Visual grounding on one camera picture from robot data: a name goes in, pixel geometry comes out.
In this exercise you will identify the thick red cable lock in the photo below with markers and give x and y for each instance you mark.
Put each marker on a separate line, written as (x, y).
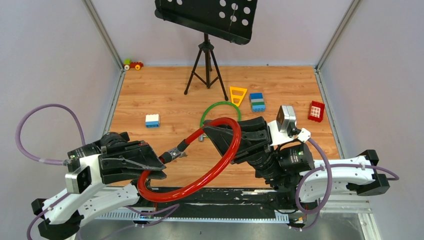
(229, 155)

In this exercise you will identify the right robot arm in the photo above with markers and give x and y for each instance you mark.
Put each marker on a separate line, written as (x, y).
(280, 155)

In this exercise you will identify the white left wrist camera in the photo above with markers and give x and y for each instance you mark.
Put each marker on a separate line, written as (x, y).
(86, 180)

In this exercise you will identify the black music stand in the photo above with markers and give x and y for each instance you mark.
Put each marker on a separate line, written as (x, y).
(230, 20)

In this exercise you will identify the toy car red green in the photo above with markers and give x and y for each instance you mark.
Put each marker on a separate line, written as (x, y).
(129, 64)

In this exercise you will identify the yellow triangular plastic piece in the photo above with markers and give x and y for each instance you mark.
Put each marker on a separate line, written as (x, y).
(237, 95)

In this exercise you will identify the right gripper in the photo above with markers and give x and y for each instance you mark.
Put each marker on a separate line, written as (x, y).
(254, 140)

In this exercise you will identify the green cable lock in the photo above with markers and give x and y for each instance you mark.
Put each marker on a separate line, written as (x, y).
(205, 113)

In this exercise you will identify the keys of red lock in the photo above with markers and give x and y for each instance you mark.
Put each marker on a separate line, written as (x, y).
(177, 154)

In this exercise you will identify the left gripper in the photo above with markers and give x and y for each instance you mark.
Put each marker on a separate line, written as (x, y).
(127, 160)

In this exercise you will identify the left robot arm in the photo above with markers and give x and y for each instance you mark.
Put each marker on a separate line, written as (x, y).
(63, 215)

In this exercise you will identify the white blue block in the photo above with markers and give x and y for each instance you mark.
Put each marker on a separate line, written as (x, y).
(152, 121)

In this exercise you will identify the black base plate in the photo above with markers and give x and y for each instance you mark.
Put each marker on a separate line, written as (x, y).
(226, 203)

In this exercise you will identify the blue green stacked blocks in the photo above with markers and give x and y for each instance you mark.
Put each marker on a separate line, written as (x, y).
(257, 102)

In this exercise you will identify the red window block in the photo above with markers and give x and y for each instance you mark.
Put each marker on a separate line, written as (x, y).
(316, 111)

